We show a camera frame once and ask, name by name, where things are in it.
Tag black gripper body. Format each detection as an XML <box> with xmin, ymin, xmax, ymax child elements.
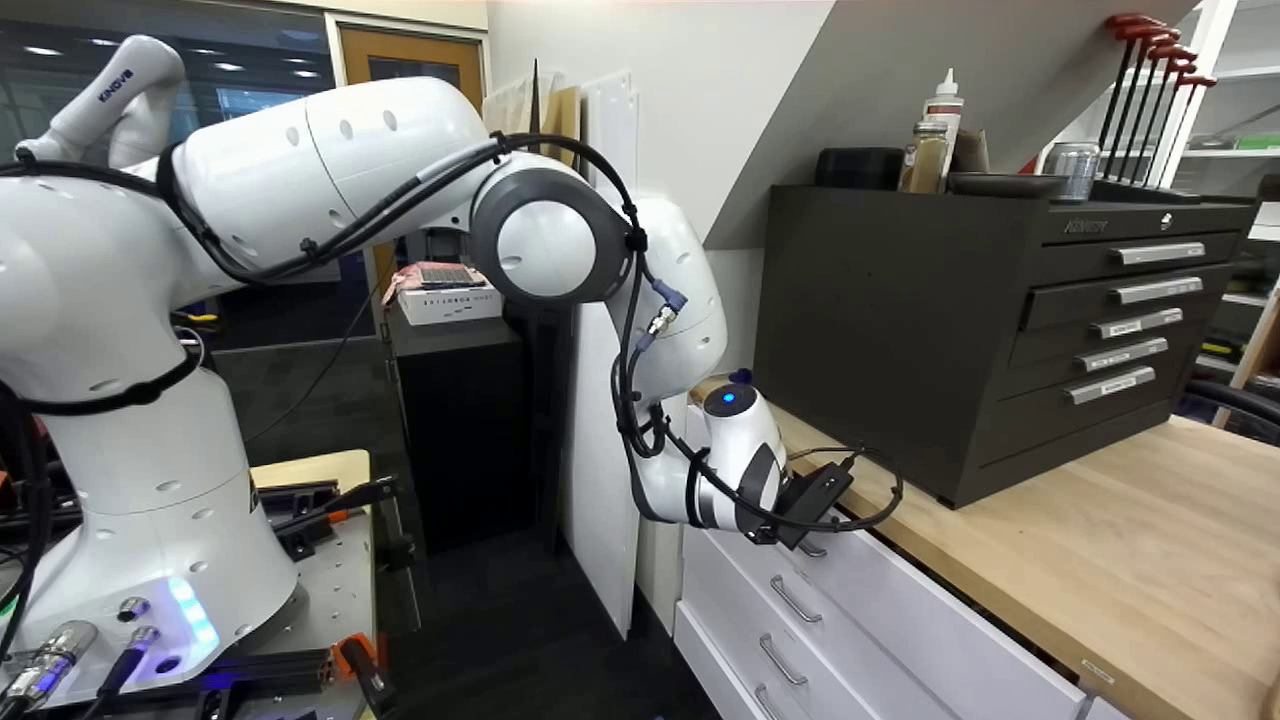
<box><xmin>771</xmin><ymin>464</ymin><xmax>852</xmax><ymax>547</ymax></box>

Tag white topmost cabinet drawer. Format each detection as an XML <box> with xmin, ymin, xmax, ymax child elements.
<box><xmin>685</xmin><ymin>532</ymin><xmax>1128</xmax><ymax>720</ymax></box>

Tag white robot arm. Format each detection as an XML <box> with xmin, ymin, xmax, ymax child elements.
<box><xmin>0</xmin><ymin>34</ymin><xmax>825</xmax><ymax>659</ymax></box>

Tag white leaning board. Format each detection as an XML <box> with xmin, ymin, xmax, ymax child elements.
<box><xmin>563</xmin><ymin>302</ymin><xmax>642</xmax><ymax>637</ymax></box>

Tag black metal tool chest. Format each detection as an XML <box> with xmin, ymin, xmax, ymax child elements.
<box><xmin>758</xmin><ymin>189</ymin><xmax>1258</xmax><ymax>507</ymax></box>

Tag brown glue bottle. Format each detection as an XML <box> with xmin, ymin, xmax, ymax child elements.
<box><xmin>902</xmin><ymin>120</ymin><xmax>949</xmax><ymax>190</ymax></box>

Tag white cabinet with wood top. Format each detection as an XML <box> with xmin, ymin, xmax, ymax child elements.
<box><xmin>635</xmin><ymin>404</ymin><xmax>1280</xmax><ymax>720</ymax></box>

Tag white glue bottle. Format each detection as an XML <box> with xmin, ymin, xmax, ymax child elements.
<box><xmin>926</xmin><ymin>70</ymin><xmax>966</xmax><ymax>138</ymax></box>

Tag pink white box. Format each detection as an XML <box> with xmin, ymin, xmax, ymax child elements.
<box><xmin>384</xmin><ymin>261</ymin><xmax>505</xmax><ymax>326</ymax></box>

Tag metal can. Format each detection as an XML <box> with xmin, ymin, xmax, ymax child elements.
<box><xmin>1048</xmin><ymin>138</ymin><xmax>1099</xmax><ymax>199</ymax></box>

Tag black pedestal cabinet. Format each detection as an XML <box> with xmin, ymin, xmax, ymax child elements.
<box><xmin>388</xmin><ymin>317</ymin><xmax>547</xmax><ymax>550</ymax></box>

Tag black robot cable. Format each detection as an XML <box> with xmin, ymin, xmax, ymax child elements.
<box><xmin>154</xmin><ymin>127</ymin><xmax>907</xmax><ymax>534</ymax></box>

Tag orange handled tool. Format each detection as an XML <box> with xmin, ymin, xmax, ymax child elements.
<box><xmin>335</xmin><ymin>637</ymin><xmax>395</xmax><ymax>712</ymax></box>

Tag red handled clamps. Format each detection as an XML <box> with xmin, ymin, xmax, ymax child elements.
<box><xmin>1098</xmin><ymin>13</ymin><xmax>1209</xmax><ymax>184</ymax></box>

